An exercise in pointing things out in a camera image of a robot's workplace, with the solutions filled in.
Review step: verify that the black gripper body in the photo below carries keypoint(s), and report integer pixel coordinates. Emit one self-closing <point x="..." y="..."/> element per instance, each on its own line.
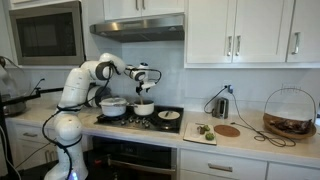
<point x="141" y="88"/>

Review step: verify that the wooden spatula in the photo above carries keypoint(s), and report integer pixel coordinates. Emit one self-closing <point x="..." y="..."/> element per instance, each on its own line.
<point x="141" y="100"/>

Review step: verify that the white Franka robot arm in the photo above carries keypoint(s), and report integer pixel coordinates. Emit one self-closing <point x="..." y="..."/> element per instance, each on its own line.
<point x="75" y="86"/>

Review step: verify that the black gas stove cooktop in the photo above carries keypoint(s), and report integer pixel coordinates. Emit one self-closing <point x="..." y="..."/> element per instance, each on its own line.
<point x="140" y="121"/>

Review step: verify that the large white pot lid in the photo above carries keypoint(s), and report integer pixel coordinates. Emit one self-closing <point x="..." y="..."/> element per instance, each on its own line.
<point x="113" y="106"/>

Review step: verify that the white chopping board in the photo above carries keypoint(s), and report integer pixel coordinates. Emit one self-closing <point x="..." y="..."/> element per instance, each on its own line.
<point x="193" y="138"/>

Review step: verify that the black built-in oven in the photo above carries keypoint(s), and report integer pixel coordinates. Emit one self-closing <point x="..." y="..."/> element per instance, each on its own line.
<point x="140" y="150"/>

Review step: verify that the stainless range hood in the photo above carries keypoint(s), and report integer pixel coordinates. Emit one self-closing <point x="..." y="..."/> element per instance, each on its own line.
<point x="140" y="28"/>

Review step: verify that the brown vegetable piece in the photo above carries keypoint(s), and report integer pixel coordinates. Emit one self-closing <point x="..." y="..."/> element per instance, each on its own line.
<point x="201" y="130"/>

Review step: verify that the small green broccoli floret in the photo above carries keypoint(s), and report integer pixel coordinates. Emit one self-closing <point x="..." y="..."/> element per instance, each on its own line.
<point x="207" y="127"/>

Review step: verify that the stainless electric kettle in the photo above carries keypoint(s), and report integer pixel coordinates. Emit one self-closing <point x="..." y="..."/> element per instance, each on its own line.
<point x="220" y="108"/>

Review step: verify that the large green broccoli floret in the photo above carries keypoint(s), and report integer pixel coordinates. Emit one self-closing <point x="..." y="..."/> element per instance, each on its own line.
<point x="210" y="136"/>

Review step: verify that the white cabinet above range hood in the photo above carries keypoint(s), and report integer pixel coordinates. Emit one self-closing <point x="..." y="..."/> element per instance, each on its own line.
<point x="156" y="6"/>

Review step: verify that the round cork trivet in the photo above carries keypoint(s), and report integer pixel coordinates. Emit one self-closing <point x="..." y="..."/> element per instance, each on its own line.
<point x="226" y="130"/>

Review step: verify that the built-in microwave oven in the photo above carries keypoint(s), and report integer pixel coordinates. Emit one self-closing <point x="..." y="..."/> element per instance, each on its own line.
<point x="46" y="35"/>

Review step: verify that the white base cabinet with drawer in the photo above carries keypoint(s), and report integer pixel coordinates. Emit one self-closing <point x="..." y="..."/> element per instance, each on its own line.
<point x="30" y="143"/>

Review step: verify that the grey countertop appliance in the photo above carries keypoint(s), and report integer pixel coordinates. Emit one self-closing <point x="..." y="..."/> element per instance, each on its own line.
<point x="13" y="108"/>

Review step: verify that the wall outlet with plug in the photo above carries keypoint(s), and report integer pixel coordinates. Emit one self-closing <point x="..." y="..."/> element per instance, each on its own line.
<point x="228" y="88"/>

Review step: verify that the black camera boom pole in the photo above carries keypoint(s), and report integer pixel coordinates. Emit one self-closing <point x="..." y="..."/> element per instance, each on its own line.
<point x="46" y="90"/>

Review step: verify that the white wall cabinet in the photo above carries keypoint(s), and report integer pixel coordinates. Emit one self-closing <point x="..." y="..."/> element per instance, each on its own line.
<point x="260" y="30"/>

